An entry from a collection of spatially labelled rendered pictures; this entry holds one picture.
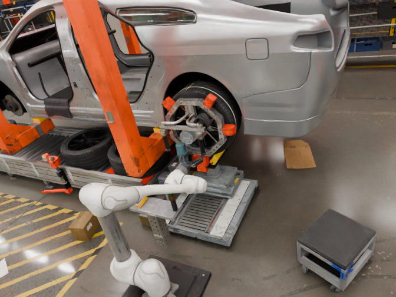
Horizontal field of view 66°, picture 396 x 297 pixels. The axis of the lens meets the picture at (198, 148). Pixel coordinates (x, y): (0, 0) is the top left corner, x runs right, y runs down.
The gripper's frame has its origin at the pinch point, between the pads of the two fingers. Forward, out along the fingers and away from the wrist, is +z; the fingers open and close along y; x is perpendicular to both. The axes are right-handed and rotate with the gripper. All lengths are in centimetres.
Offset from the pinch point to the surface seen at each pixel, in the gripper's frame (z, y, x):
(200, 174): 48, -31, -60
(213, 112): 33.9, 4.0, 19.3
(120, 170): 15, -104, -43
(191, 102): 32.6, -14.3, 28.2
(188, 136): 18.2, -14.2, 4.1
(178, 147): 19.9, -28.1, -9.6
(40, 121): 49, -254, -13
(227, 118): 40.9, 12.5, 10.8
